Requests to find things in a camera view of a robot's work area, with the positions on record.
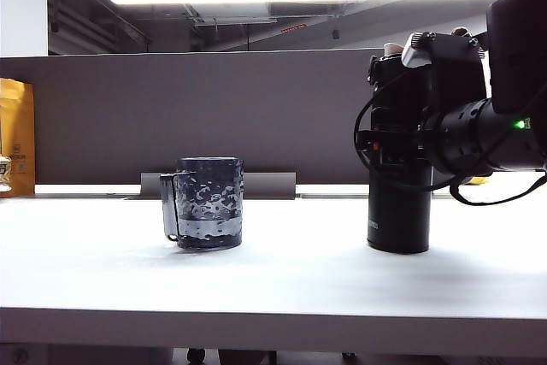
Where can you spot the red ceiling sign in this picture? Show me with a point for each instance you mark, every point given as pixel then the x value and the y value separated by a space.
pixel 293 30

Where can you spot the grey desk partition panel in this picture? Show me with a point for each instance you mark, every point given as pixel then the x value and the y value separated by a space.
pixel 213 113

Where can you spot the black thermos with flip lid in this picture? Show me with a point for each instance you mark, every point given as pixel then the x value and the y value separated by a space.
pixel 397 211

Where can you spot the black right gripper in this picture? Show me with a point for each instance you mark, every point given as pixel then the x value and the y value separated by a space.
pixel 397 143

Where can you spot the grey metal partition bracket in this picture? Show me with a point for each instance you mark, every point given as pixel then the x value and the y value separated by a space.
pixel 269 185

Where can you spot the black chair caster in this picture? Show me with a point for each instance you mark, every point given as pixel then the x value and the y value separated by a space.
pixel 195 355

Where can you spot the small yellow object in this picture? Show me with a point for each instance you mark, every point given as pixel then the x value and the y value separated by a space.
pixel 478 180

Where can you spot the textured dark glass mug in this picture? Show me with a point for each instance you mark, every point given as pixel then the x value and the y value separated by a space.
pixel 209 207

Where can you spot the yellow paper bag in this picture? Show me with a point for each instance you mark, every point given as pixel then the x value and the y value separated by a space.
pixel 19 134

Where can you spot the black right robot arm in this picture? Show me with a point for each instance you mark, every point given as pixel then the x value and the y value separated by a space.
pixel 513 83

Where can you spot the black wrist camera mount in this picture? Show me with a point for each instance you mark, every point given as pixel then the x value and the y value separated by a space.
pixel 453 70

